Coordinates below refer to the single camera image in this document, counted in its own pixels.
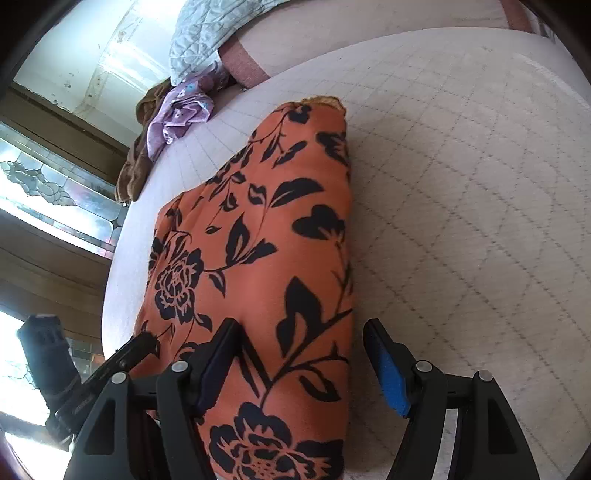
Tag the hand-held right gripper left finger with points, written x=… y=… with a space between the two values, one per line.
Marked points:
x=217 y=364

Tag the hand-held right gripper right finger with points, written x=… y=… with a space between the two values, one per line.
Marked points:
x=392 y=369

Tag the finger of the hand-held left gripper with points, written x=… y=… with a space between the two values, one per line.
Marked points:
x=129 y=353

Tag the orange black floral garment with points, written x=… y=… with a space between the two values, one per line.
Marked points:
x=268 y=240

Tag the stained glass window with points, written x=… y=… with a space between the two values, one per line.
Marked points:
x=60 y=189

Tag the brown cloth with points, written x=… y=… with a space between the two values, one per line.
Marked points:
x=136 y=170

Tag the pink quilted bed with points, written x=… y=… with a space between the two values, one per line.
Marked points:
x=461 y=184

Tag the purple floral cloth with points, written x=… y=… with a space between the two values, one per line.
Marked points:
x=184 y=108

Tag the grey quilted blanket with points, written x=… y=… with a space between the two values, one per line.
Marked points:
x=203 y=41

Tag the pink bolster cushion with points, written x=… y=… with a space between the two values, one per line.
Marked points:
x=369 y=32

